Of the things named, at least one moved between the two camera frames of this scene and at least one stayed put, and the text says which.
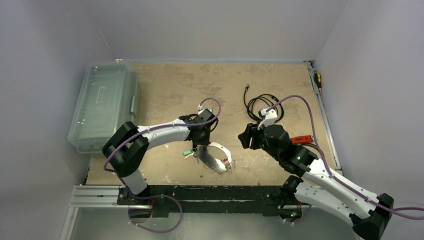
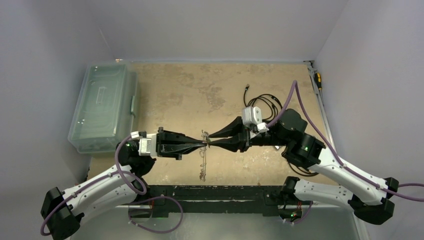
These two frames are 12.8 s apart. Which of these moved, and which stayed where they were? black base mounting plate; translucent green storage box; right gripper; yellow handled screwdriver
Moved: right gripper
Stayed: black base mounting plate; translucent green storage box; yellow handled screwdriver
